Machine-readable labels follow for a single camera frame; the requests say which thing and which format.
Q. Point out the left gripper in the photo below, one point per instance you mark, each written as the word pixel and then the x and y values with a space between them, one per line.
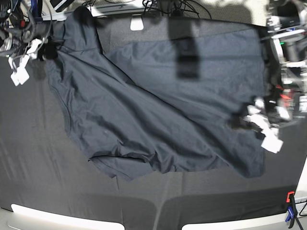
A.
pixel 265 116

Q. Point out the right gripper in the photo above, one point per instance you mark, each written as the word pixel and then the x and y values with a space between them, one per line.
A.
pixel 23 46

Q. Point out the dark grey t-shirt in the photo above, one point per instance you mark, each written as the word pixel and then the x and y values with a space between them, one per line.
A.
pixel 164 106

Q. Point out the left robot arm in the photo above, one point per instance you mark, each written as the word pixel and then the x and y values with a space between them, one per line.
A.
pixel 287 103

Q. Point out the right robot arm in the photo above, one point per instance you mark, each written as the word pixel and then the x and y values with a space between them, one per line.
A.
pixel 11 12

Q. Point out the blue clamp far left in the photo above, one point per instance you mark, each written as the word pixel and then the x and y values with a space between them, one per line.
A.
pixel 36 9

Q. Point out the red blue clamp near right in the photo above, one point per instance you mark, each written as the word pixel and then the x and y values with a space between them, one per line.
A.
pixel 292 215

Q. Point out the black table cloth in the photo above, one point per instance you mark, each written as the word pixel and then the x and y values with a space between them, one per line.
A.
pixel 41 168

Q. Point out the aluminium frame rail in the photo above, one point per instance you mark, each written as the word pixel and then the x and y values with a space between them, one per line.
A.
pixel 97 12

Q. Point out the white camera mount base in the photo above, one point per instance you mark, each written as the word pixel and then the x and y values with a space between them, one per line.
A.
pixel 136 23

